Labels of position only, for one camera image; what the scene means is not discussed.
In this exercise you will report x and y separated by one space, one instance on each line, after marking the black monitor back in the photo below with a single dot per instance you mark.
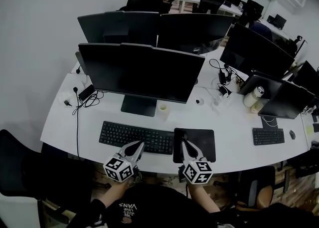
117 26
192 31

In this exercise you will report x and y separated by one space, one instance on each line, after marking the large black monitor with stand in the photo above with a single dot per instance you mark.
139 72

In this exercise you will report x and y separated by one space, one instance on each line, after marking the person's black printed shirt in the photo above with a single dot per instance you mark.
162 209

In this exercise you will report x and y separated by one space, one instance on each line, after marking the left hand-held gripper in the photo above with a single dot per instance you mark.
117 169

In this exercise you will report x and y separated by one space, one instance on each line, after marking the large black keyboard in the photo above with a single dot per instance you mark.
129 134

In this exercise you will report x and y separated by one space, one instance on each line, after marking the black power adapter brick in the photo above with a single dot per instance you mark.
86 92

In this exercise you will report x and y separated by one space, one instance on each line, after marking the black mouse pad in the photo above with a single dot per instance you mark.
202 142

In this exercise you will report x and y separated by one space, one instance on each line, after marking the dark open laptop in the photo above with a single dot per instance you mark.
266 84
286 102

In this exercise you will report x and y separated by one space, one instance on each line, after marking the white power strip with plugs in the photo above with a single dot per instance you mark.
220 99

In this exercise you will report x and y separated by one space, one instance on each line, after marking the black and brown office chair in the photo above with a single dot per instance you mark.
259 189

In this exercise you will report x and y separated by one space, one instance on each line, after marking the small black keyboard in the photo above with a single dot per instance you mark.
268 136

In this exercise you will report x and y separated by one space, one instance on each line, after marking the person's left forearm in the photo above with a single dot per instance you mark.
113 194

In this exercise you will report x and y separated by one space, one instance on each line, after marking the black angled monitor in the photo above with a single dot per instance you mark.
254 52

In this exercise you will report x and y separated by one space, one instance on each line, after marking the dark blue office chair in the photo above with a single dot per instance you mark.
261 30

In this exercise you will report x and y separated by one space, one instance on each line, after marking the black high-back office chair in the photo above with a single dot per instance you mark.
144 2

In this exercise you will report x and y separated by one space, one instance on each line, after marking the small pale cup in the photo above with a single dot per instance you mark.
163 108

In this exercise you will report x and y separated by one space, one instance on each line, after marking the person's right forearm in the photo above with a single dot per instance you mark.
203 197

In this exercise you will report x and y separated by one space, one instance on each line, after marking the black mesh office chair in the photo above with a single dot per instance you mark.
37 169

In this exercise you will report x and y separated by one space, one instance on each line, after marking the dark grey mouse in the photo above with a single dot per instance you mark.
292 134

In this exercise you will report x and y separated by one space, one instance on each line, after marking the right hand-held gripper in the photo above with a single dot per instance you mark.
198 172

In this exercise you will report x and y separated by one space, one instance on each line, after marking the white bottle with metal cap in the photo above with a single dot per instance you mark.
251 97

